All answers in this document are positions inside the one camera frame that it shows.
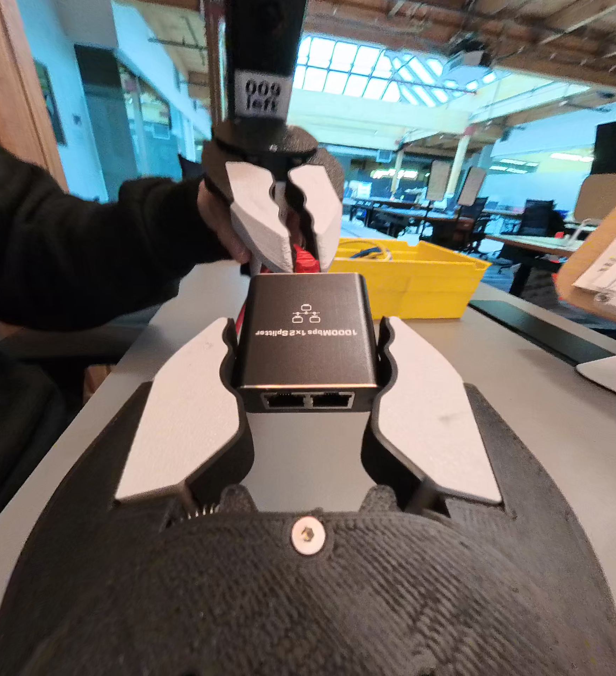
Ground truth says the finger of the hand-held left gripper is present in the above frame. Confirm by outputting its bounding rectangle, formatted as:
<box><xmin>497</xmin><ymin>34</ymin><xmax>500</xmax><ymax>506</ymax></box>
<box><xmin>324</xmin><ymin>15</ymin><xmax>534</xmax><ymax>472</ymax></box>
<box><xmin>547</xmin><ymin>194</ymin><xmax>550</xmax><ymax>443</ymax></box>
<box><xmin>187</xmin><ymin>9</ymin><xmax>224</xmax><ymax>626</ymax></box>
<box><xmin>286</xmin><ymin>165</ymin><xmax>344</xmax><ymax>273</ymax></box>
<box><xmin>225</xmin><ymin>161</ymin><xmax>294</xmax><ymax>274</ymax></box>

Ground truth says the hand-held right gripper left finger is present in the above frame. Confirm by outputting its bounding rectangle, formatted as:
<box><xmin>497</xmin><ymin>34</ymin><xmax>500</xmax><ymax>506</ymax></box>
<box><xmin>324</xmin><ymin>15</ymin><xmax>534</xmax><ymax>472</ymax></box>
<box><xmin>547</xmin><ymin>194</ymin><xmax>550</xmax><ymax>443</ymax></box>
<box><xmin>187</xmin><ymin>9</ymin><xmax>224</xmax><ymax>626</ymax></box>
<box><xmin>114</xmin><ymin>316</ymin><xmax>256</xmax><ymax>502</ymax></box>

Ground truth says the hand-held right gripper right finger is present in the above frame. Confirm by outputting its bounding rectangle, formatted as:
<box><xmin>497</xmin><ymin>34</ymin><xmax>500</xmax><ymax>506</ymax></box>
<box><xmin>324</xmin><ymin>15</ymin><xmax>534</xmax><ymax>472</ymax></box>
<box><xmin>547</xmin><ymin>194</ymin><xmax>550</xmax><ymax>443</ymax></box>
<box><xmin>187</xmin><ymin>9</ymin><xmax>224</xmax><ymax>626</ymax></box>
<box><xmin>361</xmin><ymin>316</ymin><xmax>503</xmax><ymax>515</ymax></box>

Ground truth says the red network cable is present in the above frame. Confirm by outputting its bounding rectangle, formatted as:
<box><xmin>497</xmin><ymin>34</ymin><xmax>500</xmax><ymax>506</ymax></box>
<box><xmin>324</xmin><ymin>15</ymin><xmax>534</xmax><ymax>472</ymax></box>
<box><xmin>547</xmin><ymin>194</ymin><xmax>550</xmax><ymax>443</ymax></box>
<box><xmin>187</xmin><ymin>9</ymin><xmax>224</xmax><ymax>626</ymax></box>
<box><xmin>237</xmin><ymin>243</ymin><xmax>322</xmax><ymax>339</ymax></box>

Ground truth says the black network splitter box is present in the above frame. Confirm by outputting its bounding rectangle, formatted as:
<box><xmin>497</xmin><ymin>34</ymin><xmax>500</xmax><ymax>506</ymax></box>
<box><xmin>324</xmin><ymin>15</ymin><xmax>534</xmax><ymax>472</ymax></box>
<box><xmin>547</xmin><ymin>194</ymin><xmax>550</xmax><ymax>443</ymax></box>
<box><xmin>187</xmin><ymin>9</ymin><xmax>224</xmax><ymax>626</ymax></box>
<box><xmin>232</xmin><ymin>272</ymin><xmax>385</xmax><ymax>414</ymax></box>

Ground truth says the person's left forearm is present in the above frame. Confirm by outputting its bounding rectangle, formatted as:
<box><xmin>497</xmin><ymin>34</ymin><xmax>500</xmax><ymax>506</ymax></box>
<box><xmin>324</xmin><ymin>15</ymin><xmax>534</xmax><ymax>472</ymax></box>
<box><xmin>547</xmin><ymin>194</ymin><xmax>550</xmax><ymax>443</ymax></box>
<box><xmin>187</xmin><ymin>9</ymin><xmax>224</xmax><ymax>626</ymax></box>
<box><xmin>0</xmin><ymin>127</ymin><xmax>235</xmax><ymax>331</ymax></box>

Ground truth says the long office desk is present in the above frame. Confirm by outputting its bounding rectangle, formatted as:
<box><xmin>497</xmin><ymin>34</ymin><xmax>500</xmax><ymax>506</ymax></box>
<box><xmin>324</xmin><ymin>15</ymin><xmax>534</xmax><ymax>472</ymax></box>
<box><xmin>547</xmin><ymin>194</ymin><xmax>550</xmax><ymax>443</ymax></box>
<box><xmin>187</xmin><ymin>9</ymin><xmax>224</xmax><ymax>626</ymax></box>
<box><xmin>342</xmin><ymin>195</ymin><xmax>472</xmax><ymax>238</ymax></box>

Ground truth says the person's left hand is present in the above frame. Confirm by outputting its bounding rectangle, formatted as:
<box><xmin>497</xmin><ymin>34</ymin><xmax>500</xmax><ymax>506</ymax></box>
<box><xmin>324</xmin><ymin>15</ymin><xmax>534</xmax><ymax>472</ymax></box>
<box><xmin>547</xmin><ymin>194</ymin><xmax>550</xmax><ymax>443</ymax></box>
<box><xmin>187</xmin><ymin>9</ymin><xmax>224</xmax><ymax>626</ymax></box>
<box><xmin>197</xmin><ymin>180</ymin><xmax>253</xmax><ymax>265</ymax></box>

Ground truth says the skylight window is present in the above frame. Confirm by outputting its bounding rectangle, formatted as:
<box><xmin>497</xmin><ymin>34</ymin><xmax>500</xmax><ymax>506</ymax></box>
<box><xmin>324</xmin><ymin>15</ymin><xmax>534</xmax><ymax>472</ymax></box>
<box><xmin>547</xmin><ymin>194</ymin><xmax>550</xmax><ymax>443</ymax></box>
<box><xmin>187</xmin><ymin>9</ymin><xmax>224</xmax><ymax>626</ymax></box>
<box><xmin>292</xmin><ymin>34</ymin><xmax>499</xmax><ymax>106</ymax></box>

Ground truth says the yellow plastic bin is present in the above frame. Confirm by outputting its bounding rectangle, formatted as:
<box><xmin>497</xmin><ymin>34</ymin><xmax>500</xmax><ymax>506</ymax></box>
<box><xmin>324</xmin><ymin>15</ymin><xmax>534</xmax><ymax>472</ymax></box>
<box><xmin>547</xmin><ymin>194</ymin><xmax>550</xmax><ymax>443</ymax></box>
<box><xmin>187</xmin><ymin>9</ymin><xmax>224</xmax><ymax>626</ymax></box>
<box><xmin>329</xmin><ymin>238</ymin><xmax>492</xmax><ymax>320</ymax></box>

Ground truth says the black office chair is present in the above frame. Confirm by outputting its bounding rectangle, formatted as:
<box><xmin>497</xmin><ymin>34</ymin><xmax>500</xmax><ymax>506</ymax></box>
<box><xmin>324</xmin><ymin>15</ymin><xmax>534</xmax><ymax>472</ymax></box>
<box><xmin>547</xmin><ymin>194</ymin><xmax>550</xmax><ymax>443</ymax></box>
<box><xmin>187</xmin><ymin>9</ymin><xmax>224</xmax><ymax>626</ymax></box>
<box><xmin>458</xmin><ymin>196</ymin><xmax>492</xmax><ymax>255</ymax></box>
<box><xmin>516</xmin><ymin>200</ymin><xmax>565</xmax><ymax>238</ymax></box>

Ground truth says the person's dark clothing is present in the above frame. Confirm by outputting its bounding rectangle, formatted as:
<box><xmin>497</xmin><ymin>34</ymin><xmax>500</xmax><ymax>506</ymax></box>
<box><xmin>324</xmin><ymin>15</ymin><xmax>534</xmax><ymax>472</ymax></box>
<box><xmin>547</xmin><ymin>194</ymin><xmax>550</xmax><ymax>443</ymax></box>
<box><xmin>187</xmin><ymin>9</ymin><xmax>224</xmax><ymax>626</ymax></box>
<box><xmin>0</xmin><ymin>317</ymin><xmax>147</xmax><ymax>550</ymax></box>

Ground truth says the wooden office table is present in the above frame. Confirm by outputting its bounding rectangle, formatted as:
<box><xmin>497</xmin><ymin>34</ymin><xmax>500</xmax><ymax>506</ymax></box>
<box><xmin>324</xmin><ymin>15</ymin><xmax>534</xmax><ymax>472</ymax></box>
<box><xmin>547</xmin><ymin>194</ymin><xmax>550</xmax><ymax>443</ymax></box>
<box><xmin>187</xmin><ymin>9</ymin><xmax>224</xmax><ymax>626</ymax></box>
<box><xmin>485</xmin><ymin>232</ymin><xmax>586</xmax><ymax>296</ymax></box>

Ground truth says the brown board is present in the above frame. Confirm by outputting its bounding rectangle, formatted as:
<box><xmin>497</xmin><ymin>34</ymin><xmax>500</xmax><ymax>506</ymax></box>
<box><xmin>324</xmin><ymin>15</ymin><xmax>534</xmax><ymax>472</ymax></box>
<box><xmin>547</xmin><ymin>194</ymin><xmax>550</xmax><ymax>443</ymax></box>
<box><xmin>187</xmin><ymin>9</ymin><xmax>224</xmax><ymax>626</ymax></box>
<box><xmin>553</xmin><ymin>174</ymin><xmax>616</xmax><ymax>333</ymax></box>

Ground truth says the framed wall picture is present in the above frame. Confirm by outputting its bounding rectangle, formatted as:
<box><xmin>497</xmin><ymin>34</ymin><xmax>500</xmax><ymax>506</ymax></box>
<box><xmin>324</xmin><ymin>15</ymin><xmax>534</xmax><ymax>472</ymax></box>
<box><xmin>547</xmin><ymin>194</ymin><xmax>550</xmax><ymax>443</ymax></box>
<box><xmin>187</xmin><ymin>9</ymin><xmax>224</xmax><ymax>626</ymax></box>
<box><xmin>33</xmin><ymin>61</ymin><xmax>67</xmax><ymax>147</ymax></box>

